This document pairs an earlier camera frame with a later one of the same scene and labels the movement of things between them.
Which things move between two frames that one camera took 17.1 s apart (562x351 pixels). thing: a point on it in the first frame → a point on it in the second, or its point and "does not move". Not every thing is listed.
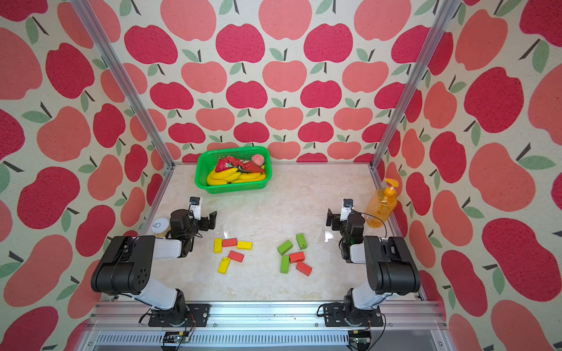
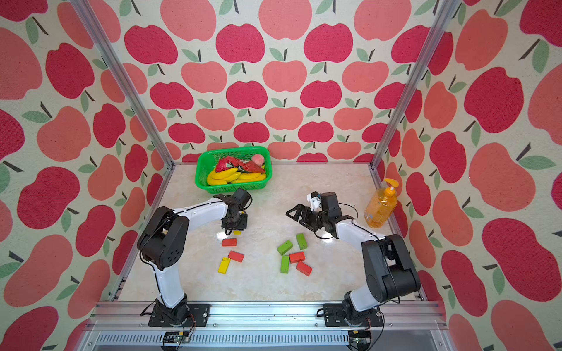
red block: x=230 y=242 does not move
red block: x=235 y=256 does not move
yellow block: x=224 y=265 does not move
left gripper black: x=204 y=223 → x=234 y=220
